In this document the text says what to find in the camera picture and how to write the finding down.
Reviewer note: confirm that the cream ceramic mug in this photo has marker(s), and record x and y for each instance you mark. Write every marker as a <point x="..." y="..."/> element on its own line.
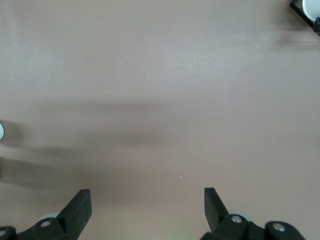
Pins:
<point x="1" y="131"/>

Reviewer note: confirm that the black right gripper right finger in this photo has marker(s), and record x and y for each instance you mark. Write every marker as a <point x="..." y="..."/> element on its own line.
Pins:
<point x="217" y="217"/>

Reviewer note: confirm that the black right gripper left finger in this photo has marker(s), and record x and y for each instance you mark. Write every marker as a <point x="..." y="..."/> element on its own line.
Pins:
<point x="72" y="217"/>

